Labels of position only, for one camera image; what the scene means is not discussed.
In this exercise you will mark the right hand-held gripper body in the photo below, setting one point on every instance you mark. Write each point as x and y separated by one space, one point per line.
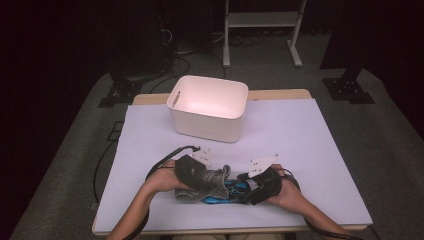
266 186

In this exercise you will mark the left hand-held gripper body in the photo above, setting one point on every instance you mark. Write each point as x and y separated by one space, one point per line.
191 173

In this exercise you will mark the grey cloth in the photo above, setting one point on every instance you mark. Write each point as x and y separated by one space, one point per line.
216 183

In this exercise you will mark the blue toy car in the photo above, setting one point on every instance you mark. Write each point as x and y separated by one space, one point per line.
213 200

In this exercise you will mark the white plastic bin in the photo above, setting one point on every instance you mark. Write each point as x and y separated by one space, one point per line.
206 125

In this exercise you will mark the person's right hand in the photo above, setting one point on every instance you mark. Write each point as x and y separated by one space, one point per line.
288 193

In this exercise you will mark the person's left hand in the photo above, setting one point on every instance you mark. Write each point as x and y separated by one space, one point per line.
165 180

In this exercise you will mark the white table mat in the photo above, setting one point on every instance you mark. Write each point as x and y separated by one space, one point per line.
300 140

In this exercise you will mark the wooden table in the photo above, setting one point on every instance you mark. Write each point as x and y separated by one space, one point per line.
283 94

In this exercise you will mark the black stand base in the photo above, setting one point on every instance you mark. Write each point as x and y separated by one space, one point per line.
348 90
121 95

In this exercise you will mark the white metal stand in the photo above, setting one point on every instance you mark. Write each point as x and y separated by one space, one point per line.
263 19

